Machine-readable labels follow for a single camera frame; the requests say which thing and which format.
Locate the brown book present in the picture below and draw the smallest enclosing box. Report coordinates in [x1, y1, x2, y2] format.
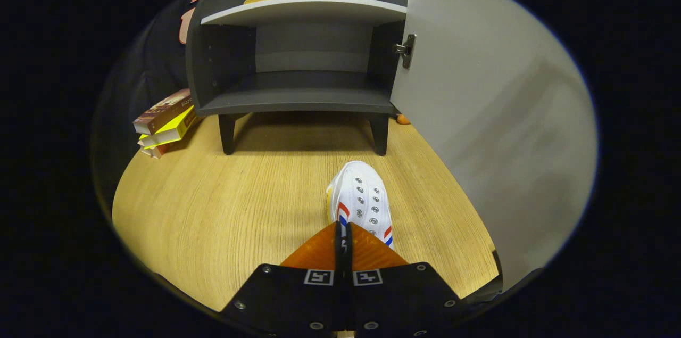
[132, 88, 193, 136]

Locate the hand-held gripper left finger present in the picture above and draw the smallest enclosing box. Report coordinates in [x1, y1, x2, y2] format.
[220, 222, 346, 337]

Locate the yellow book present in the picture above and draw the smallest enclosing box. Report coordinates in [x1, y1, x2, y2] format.
[138, 106, 201, 149]

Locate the black backdrop cloth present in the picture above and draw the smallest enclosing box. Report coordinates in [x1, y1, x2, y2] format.
[92, 0, 220, 205]

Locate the grey shoe cabinet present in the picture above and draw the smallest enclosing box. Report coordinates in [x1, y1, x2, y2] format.
[185, 0, 411, 156]

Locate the beige shoe cabinet door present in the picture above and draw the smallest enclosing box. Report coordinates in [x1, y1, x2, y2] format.
[389, 0, 599, 292]

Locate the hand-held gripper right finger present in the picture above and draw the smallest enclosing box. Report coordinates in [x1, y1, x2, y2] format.
[345, 222, 464, 337]

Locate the orange book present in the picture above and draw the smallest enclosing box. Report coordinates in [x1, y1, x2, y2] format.
[140, 136, 184, 160]

